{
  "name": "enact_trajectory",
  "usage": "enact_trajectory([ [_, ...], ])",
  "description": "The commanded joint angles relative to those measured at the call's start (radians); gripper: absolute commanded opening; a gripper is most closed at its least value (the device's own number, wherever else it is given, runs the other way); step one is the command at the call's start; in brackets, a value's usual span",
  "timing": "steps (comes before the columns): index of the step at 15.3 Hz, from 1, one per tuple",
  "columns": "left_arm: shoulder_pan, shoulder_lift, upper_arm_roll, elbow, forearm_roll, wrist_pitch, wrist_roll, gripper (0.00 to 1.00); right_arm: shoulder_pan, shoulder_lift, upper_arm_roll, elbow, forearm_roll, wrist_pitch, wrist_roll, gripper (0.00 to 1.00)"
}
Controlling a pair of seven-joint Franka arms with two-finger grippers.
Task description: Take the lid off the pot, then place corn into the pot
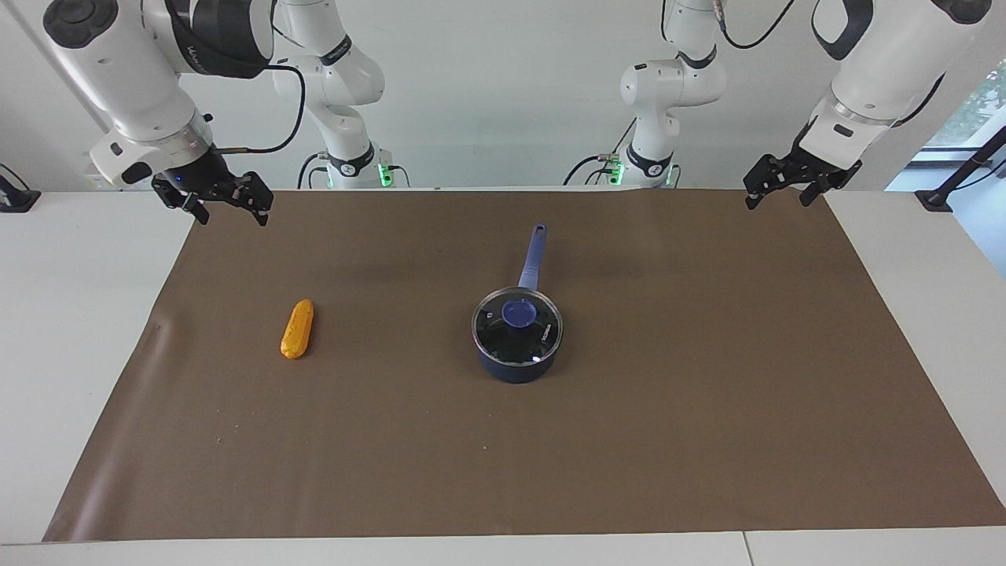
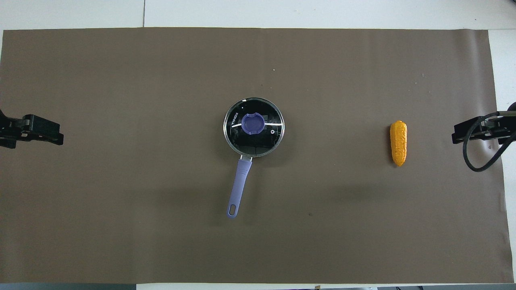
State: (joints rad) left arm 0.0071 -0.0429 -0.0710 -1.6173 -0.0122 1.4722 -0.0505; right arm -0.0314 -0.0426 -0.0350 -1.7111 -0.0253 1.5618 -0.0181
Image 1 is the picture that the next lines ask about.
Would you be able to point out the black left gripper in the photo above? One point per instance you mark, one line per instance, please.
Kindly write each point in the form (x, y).
(817, 161)

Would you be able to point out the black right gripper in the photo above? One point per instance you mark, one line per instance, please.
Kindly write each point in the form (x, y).
(200, 177)

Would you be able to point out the yellow corn cob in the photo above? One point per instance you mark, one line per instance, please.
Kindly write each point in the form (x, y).
(298, 330)

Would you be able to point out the glass lid with blue knob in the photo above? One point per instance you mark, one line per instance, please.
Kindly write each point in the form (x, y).
(491, 339)

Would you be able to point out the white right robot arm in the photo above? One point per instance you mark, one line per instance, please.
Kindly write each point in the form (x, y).
(126, 71)

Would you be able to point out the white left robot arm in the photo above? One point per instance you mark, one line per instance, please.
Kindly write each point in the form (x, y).
(888, 63)

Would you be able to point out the black stand with slanted pole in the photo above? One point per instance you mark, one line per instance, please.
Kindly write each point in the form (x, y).
(955, 179)

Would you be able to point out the window with green trees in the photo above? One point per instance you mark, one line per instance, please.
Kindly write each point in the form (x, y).
(978, 106)

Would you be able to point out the brown table mat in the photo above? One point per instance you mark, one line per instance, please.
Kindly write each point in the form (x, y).
(668, 409)

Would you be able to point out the white wall socket box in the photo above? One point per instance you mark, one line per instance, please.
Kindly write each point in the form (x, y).
(89, 185)

